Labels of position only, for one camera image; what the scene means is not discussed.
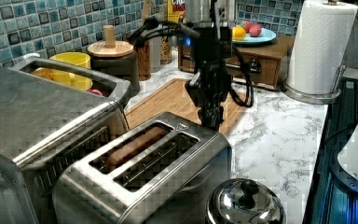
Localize clear jar with lid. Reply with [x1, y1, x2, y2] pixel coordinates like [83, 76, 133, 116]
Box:
[160, 36, 172, 64]

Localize white paper towel roll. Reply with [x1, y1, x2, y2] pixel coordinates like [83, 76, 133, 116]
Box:
[286, 0, 358, 93]

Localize toast slice in toaster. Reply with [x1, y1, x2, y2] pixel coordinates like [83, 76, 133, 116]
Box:
[107, 126, 169, 171]

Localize bamboo cutting board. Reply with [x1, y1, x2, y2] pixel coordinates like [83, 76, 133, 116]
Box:
[125, 78, 246, 136]

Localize brown wooden utensil holder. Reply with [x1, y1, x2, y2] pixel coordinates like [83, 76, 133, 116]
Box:
[136, 42, 151, 81]

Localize steel pot lid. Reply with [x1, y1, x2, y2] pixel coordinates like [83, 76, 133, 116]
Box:
[205, 178, 286, 224]

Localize red toy strawberry lower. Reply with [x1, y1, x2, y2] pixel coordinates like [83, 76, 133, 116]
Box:
[241, 21, 254, 32]

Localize steel paper towel holder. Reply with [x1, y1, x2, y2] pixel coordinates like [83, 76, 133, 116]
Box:
[281, 64, 347, 105]

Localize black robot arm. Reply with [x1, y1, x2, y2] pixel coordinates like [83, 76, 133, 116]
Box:
[185, 0, 232, 131]

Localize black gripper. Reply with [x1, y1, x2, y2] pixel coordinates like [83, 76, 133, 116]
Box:
[185, 59, 232, 131]

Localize light blue plate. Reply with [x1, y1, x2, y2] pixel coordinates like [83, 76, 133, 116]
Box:
[234, 28, 277, 45]

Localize yellow cereal box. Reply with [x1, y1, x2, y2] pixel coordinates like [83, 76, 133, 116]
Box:
[167, 0, 186, 22]

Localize red toy strawberry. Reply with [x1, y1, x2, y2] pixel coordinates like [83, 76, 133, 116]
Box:
[249, 24, 262, 37]
[241, 21, 254, 32]

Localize frosted plastic cup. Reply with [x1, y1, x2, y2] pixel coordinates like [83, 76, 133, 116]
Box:
[150, 37, 161, 73]

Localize dark canister with bamboo lid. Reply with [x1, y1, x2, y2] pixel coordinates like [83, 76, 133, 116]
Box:
[87, 25, 140, 95]

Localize silver toaster oven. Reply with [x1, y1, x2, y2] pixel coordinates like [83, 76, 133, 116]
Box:
[0, 57, 132, 224]

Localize wooden drawer box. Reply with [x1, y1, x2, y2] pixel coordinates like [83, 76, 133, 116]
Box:
[178, 35, 295, 91]

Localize wooden spoon handle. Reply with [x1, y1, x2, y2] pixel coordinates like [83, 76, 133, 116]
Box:
[141, 0, 151, 23]

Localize silver two-slot toaster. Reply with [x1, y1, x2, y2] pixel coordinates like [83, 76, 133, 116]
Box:
[52, 112, 231, 224]

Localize red toy strawberry upper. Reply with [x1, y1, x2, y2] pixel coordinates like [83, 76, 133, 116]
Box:
[249, 24, 262, 37]

